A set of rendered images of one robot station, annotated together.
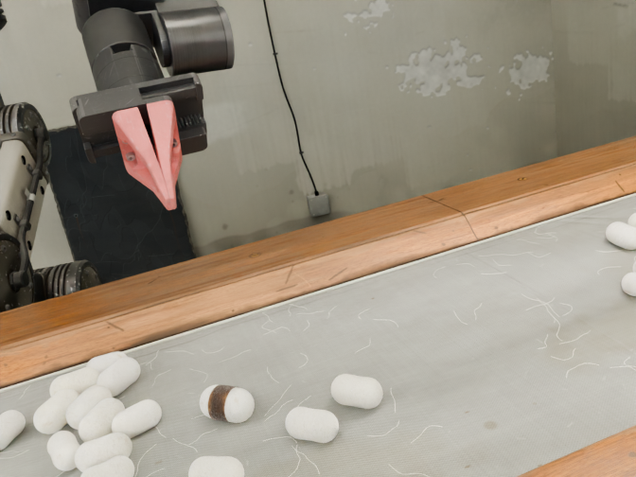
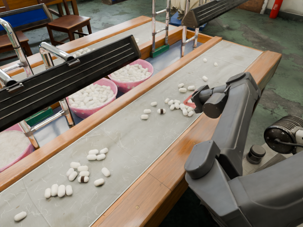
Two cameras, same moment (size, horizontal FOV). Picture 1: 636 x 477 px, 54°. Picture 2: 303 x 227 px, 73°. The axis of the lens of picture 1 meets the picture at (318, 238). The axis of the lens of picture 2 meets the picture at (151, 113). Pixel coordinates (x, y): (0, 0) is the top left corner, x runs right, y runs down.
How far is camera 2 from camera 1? 1.04 m
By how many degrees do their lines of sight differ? 111
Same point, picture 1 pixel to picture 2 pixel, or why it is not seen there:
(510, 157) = not seen: outside the picture
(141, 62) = (206, 91)
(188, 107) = (197, 103)
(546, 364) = (120, 130)
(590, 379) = (114, 128)
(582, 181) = (116, 206)
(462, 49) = not seen: outside the picture
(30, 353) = not seen: hidden behind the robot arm
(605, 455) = (111, 109)
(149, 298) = (200, 124)
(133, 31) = (217, 89)
